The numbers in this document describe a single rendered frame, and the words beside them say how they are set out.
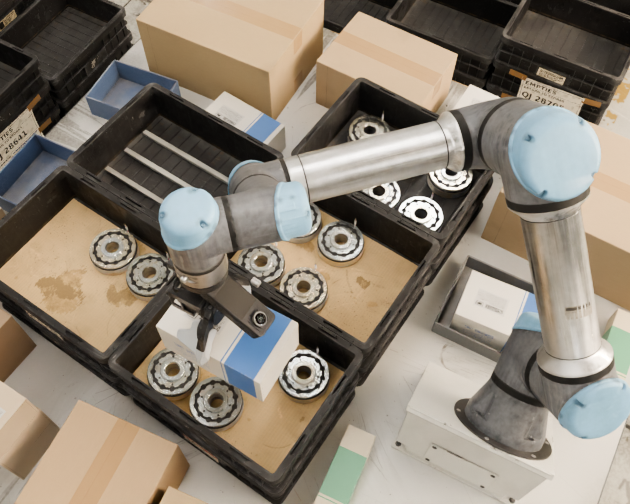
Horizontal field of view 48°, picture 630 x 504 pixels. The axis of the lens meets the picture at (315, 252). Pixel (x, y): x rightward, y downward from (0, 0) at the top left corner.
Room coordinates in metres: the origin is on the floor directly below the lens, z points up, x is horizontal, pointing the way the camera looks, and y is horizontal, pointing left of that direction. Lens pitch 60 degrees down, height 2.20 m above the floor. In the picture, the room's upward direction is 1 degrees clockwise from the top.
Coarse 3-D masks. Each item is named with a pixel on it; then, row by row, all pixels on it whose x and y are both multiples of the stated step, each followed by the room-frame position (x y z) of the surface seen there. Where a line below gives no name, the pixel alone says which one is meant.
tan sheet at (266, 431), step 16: (144, 368) 0.51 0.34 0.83; (336, 368) 0.52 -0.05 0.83; (176, 400) 0.45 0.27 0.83; (256, 400) 0.45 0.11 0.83; (272, 400) 0.45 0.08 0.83; (288, 400) 0.45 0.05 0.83; (320, 400) 0.45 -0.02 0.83; (256, 416) 0.42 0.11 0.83; (272, 416) 0.42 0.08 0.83; (288, 416) 0.42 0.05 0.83; (304, 416) 0.42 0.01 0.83; (224, 432) 0.38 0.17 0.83; (240, 432) 0.39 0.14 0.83; (256, 432) 0.39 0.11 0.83; (272, 432) 0.39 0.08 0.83; (288, 432) 0.39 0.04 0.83; (240, 448) 0.35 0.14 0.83; (256, 448) 0.36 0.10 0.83; (272, 448) 0.36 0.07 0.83; (288, 448) 0.36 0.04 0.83; (272, 464) 0.33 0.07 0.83
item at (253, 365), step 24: (168, 312) 0.50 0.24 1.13; (168, 336) 0.46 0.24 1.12; (216, 336) 0.46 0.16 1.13; (240, 336) 0.46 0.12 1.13; (264, 336) 0.46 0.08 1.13; (288, 336) 0.46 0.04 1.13; (192, 360) 0.44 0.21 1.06; (216, 360) 0.42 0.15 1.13; (240, 360) 0.42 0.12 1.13; (264, 360) 0.42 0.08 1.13; (288, 360) 0.45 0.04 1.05; (240, 384) 0.40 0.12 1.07; (264, 384) 0.39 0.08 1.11
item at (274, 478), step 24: (288, 312) 0.60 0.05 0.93; (336, 336) 0.55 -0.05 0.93; (360, 360) 0.50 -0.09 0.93; (144, 384) 0.44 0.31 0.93; (336, 384) 0.45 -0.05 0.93; (168, 408) 0.40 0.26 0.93; (312, 432) 0.36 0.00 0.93; (240, 456) 0.31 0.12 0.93; (288, 456) 0.32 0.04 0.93; (264, 480) 0.28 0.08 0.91
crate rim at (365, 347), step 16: (352, 192) 0.89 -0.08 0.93; (368, 208) 0.85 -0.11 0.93; (400, 224) 0.81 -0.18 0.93; (432, 240) 0.77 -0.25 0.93; (432, 256) 0.73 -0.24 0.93; (240, 272) 0.68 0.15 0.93; (416, 272) 0.69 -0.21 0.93; (272, 288) 0.65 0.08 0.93; (400, 304) 0.62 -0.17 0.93; (320, 320) 0.58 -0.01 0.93; (384, 320) 0.59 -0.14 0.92; (352, 336) 0.55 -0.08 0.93; (368, 352) 0.53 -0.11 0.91
